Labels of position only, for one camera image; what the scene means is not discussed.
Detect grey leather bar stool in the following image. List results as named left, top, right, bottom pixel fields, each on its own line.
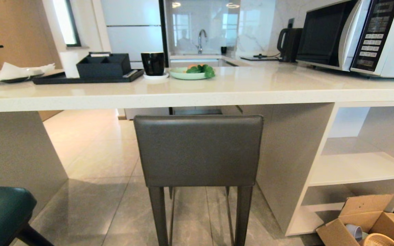
left=133, top=115, right=264, bottom=246

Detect white kitchen counter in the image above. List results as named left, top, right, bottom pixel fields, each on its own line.
left=0, top=63, right=394, bottom=237

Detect dark green bar stool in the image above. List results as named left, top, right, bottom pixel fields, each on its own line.
left=0, top=186, right=54, bottom=246

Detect pale green plate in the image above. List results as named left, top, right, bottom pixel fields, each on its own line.
left=169, top=67, right=214, bottom=80

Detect green vegetables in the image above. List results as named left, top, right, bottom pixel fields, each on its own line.
left=186, top=64, right=215, bottom=79

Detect white saucer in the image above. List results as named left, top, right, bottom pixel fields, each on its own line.
left=143, top=72, right=169, bottom=81

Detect black mug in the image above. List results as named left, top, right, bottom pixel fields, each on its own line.
left=141, top=52, right=166, bottom=76

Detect chrome sink faucet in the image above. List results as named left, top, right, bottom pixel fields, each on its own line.
left=197, top=29, right=208, bottom=54

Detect black kettle base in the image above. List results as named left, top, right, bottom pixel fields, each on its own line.
left=240, top=53, right=280, bottom=62

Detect black organizer box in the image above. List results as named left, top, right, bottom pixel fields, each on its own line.
left=76, top=52, right=132, bottom=79

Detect black electric kettle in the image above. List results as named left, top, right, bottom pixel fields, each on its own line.
left=277, top=28, right=303, bottom=63

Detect black tray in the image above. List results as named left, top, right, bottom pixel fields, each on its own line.
left=32, top=69, right=145, bottom=85

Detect white paper roll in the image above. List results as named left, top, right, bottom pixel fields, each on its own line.
left=60, top=51, right=80, bottom=79

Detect white shelf board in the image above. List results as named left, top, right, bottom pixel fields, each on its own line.
left=308, top=152, right=394, bottom=187

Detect white microwave oven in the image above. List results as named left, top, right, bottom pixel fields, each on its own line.
left=296, top=0, right=394, bottom=79

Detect white napkin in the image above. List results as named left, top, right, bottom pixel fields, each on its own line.
left=0, top=62, right=56, bottom=81

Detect grey cup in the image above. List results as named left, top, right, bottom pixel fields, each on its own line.
left=345, top=223, right=364, bottom=241

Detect brown cardboard box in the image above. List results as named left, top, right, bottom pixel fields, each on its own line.
left=316, top=194, right=394, bottom=246

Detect wooden door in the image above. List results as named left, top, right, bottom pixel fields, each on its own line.
left=0, top=0, right=63, bottom=122

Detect woven basket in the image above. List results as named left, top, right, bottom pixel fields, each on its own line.
left=363, top=233, right=394, bottom=246

